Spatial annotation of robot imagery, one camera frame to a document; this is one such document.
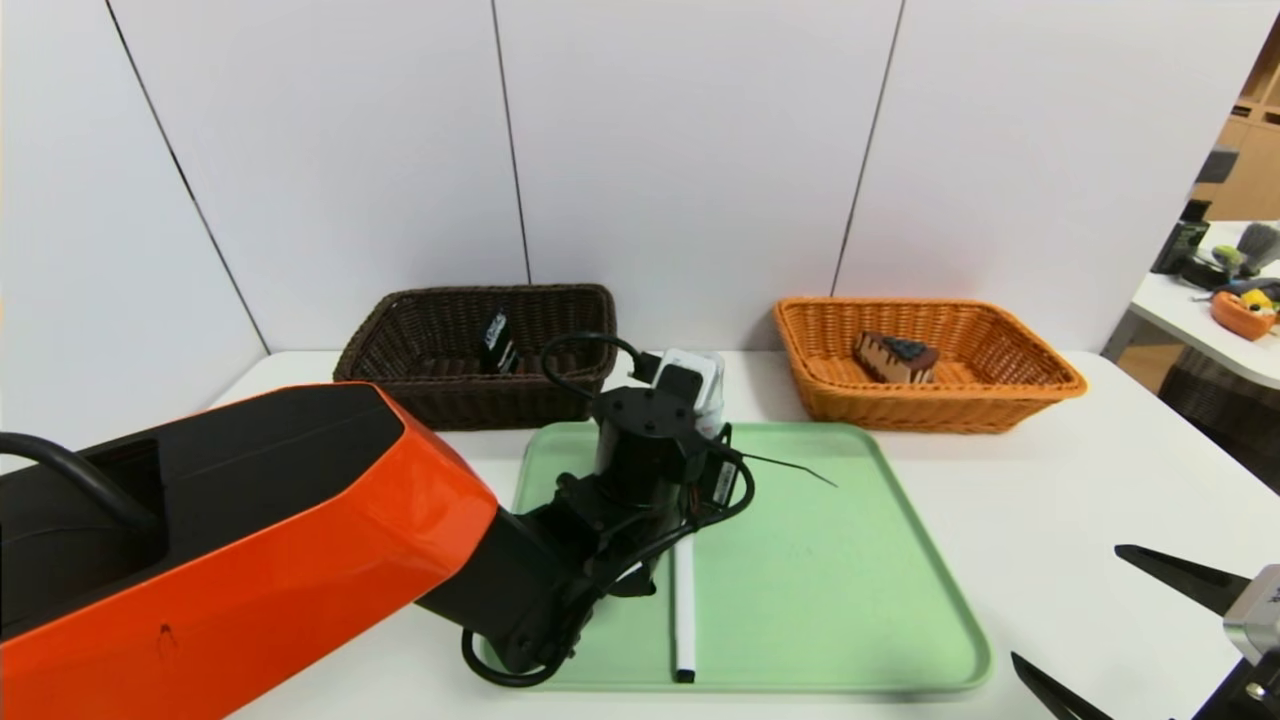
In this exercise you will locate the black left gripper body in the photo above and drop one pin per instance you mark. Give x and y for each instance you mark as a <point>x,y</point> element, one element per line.
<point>722,482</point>

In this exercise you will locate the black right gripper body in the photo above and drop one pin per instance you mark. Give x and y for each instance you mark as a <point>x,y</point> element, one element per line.
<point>1257,622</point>

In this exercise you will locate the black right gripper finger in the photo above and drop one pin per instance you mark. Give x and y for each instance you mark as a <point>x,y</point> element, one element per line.
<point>1190,580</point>
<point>1050,700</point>

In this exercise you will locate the white bottle with clear cap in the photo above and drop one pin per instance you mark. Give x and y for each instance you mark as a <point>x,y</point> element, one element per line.
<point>722,390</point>

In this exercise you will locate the chocolate blueberry cake slice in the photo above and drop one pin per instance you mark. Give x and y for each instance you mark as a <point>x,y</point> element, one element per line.
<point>890,362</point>

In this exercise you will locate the black cosmetic tube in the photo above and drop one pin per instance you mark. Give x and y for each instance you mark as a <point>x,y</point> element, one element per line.
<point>497,345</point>

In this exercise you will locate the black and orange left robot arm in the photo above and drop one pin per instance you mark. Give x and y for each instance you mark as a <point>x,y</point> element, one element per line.
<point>250,550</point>

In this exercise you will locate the orange wicker basket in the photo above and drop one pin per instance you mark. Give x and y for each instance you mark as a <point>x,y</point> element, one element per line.
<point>900,410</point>

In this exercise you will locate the dark brown wicker basket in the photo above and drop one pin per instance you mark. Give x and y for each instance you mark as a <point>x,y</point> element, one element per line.
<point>420,400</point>

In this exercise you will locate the white marker pen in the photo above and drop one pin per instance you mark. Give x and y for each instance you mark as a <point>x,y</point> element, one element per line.
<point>685,620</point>

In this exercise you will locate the light green plastic tray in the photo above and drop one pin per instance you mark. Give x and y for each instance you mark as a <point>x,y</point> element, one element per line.
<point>850,600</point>

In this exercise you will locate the white side table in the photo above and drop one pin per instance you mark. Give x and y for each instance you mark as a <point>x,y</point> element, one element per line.
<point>1200,340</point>

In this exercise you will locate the orange toy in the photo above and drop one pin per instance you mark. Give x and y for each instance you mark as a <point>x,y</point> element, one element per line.
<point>1240,318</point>

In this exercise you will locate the black box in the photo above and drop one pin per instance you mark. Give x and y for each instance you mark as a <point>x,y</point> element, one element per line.
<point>1178,248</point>

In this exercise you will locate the grey brush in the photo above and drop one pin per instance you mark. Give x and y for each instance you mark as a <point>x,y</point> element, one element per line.
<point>1258,245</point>

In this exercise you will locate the wooden cabinet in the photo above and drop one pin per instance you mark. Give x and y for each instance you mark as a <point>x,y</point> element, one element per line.
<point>1250,170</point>

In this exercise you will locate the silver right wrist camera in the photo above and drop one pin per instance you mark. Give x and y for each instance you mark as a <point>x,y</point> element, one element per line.
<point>1260,610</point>

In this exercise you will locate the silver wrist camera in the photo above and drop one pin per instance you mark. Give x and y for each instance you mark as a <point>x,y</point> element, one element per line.
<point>700,365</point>
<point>1260,610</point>

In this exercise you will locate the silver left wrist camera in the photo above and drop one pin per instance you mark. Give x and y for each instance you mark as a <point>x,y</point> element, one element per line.
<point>700,365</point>

